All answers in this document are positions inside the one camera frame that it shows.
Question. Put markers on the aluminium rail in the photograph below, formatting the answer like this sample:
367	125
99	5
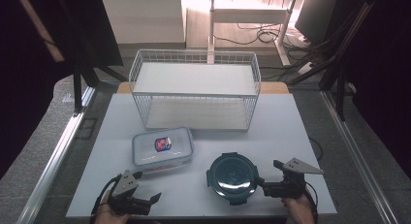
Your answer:
55	159
355	156

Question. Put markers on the wooden table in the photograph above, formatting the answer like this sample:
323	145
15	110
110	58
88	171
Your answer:
274	87

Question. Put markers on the white power strip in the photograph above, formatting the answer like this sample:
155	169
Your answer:
306	68

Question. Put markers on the white desk frame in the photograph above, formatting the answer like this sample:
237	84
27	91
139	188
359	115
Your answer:
248	15

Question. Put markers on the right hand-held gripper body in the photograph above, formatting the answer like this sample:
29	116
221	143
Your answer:
290	182

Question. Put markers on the dark green round container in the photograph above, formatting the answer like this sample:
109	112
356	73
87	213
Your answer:
232	178

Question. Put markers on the white cabinet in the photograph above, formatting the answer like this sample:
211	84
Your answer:
143	18

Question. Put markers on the black metal stand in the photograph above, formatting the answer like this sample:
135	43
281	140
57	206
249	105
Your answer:
77	91
340	88

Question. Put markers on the person's right hand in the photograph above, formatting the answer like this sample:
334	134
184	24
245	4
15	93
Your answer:
299	209

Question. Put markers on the clear rectangular food container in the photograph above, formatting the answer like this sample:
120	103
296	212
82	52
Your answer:
161	149

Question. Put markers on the dark curtain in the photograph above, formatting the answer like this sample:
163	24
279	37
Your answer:
29	98
384	81

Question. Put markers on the beige slanted bar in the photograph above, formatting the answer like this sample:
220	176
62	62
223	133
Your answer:
40	26

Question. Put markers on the person's left hand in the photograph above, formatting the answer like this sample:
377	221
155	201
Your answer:
108	215

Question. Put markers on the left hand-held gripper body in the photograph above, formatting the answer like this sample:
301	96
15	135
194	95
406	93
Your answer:
124	188

